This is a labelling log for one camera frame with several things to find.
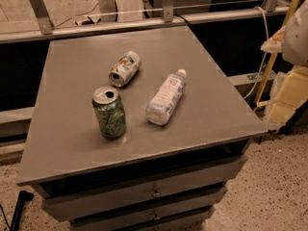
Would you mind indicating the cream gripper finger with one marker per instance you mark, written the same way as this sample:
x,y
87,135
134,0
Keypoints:
x,y
289,92

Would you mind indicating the green soda can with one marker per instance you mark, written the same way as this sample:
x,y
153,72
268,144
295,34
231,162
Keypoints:
x,y
109,112

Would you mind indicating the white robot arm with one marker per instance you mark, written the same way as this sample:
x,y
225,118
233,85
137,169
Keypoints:
x,y
273,44

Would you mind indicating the silver soda can lying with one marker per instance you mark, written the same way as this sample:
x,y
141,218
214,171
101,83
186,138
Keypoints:
x,y
125,69

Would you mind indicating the metal railing with brackets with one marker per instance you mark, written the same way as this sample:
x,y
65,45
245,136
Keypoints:
x,y
18,22

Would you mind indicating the clear plastic water bottle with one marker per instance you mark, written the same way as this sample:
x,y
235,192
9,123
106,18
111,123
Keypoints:
x,y
162,105

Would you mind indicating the grey drawer cabinet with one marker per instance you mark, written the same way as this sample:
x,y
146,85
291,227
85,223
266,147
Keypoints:
x,y
154,177

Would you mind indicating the black stand foot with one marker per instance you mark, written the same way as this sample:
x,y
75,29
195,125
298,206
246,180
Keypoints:
x,y
23,197

